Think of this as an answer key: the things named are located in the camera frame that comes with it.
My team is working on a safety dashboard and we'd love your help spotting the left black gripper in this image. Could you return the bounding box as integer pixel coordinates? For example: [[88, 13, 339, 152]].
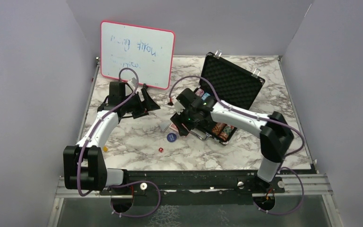
[[122, 87, 160, 119]]

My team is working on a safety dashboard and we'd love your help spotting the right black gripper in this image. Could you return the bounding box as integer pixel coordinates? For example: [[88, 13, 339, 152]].
[[170, 107, 199, 137]]

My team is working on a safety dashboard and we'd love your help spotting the red playing card deck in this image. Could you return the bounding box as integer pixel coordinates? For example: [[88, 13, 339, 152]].
[[169, 123, 179, 133]]

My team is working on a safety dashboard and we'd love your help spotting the light blue chip stack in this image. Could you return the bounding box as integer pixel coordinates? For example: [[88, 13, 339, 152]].
[[201, 93, 210, 100]]

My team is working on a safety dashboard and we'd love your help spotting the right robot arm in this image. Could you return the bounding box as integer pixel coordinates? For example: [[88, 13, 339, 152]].
[[169, 88, 294, 192]]

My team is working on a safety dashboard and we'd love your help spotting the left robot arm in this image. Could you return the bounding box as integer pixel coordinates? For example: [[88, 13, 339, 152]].
[[63, 81, 160, 194]]

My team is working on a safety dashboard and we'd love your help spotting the blue dealer button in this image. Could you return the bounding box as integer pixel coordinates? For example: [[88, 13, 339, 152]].
[[166, 132, 177, 142]]

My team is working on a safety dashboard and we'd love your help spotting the purple chip stack in case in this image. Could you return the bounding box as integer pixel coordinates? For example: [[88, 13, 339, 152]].
[[195, 88, 205, 97]]

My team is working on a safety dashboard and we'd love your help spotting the orange chip row in case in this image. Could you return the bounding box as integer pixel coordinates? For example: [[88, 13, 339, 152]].
[[212, 122, 226, 136]]

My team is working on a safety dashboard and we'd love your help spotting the black poker case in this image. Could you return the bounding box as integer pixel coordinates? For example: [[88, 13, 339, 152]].
[[196, 52, 265, 145]]

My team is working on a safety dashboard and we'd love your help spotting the pink framed whiteboard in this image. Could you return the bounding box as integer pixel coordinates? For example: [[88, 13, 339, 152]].
[[100, 21, 175, 90]]

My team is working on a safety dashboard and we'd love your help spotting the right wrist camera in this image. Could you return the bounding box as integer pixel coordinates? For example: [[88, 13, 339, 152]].
[[173, 97, 186, 115]]

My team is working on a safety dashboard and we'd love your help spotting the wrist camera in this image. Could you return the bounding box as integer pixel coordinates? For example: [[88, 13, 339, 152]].
[[127, 78, 138, 91], [173, 97, 186, 115]]

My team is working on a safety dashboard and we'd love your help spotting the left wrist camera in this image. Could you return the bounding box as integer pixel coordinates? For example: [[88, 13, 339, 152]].
[[127, 78, 138, 91]]

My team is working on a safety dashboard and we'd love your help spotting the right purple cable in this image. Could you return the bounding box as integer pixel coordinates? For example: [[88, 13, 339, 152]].
[[168, 75, 305, 216]]

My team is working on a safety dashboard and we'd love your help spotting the purple cable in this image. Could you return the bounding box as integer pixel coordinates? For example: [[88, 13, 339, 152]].
[[168, 75, 305, 216], [76, 67, 162, 219]]

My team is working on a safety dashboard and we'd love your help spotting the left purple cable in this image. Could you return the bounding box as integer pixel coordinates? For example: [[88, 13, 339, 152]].
[[76, 67, 162, 219]]

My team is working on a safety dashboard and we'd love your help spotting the black mounting rail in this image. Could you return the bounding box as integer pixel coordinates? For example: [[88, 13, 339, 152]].
[[69, 169, 317, 208]]

